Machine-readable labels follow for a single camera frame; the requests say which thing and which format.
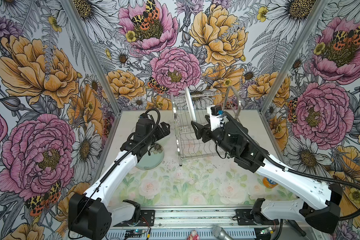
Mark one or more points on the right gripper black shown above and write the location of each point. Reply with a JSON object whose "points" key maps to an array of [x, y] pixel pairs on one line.
{"points": [[203, 129]]}

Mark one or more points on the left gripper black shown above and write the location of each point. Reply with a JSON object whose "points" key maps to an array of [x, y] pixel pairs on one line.
{"points": [[166, 131]]}

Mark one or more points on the watermelon pattern plate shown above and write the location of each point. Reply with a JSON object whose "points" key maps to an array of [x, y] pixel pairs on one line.
{"points": [[190, 104]]}

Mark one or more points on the chrome two-tier dish rack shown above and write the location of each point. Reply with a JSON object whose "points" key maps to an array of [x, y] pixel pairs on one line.
{"points": [[188, 146]]}

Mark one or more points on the mint green plate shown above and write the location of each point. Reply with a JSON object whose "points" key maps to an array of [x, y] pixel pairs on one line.
{"points": [[152, 158]]}

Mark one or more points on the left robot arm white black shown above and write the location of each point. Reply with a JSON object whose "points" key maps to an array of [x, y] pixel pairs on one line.
{"points": [[90, 213]]}

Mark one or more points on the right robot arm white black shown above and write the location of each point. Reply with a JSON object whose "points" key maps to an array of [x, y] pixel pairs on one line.
{"points": [[317, 203]]}

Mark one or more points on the orange capped small jar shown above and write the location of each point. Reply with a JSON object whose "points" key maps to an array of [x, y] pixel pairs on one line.
{"points": [[268, 183]]}

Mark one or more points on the silver microphone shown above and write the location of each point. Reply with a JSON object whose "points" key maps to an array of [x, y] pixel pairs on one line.
{"points": [[220, 234]]}

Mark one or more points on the small red pink figure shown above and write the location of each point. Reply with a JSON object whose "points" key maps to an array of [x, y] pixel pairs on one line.
{"points": [[193, 235]]}

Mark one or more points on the green circuit board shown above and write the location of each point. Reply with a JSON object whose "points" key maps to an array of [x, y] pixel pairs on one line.
{"points": [[134, 233]]}

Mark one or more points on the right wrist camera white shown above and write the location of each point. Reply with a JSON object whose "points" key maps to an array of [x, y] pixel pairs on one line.
{"points": [[215, 113]]}

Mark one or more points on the aluminium frame rail front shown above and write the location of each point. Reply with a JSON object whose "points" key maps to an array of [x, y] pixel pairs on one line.
{"points": [[208, 216]]}

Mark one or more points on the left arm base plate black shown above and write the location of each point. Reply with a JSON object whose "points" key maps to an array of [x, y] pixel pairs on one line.
{"points": [[149, 216]]}

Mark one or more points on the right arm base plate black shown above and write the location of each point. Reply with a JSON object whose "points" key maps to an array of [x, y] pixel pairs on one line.
{"points": [[245, 217]]}

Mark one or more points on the black handled screwdriver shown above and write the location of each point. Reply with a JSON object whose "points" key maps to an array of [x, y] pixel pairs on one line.
{"points": [[295, 225]]}

